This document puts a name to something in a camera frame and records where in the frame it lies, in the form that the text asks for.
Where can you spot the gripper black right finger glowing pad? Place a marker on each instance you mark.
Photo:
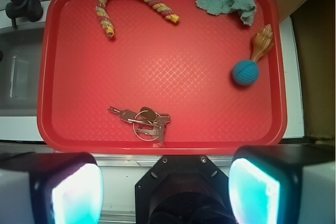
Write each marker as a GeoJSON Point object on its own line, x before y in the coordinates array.
{"type": "Point", "coordinates": [283, 184]}

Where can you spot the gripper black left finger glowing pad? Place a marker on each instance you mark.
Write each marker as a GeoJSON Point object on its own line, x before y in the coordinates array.
{"type": "Point", "coordinates": [50, 188]}

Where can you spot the blue-green knitted cloth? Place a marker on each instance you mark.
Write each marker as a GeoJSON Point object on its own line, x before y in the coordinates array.
{"type": "Point", "coordinates": [246, 9]}

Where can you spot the blue dimpled ball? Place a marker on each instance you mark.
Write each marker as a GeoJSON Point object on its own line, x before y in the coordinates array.
{"type": "Point", "coordinates": [245, 72]}

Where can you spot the steel sink basin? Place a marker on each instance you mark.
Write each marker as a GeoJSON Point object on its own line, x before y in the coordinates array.
{"type": "Point", "coordinates": [20, 68]}

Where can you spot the orange conch seashell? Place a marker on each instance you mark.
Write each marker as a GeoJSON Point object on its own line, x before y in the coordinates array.
{"type": "Point", "coordinates": [262, 43]}

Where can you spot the red plastic tray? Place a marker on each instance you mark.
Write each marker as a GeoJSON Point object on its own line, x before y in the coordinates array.
{"type": "Point", "coordinates": [183, 69]}

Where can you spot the black faucet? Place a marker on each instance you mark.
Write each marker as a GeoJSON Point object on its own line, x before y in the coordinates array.
{"type": "Point", "coordinates": [32, 10]}

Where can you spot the silver key bunch with ring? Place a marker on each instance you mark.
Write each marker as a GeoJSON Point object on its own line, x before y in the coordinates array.
{"type": "Point", "coordinates": [148, 125]}

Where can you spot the twisted red yellow rope toy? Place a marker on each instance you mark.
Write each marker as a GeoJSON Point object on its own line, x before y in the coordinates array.
{"type": "Point", "coordinates": [157, 5]}

